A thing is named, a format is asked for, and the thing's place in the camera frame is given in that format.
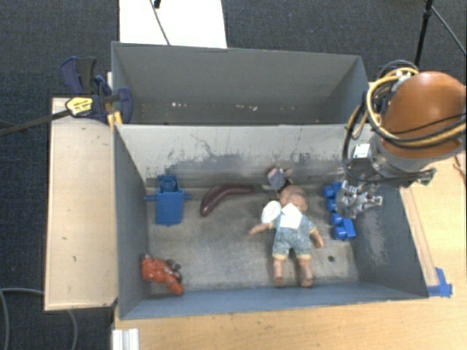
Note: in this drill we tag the doll in blue dungarees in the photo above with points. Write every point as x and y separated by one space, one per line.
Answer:
292 232

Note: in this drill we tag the grey metal bin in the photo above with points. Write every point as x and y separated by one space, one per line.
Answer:
233 82

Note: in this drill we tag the small grey toy animal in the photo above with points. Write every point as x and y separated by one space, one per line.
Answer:
276 178

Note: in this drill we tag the orange toy figure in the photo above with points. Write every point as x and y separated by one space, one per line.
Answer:
157 271

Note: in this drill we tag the dark red toy aubergine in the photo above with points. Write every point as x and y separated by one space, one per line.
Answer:
219 193

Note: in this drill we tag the pale wood board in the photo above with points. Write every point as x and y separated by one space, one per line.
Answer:
80 213

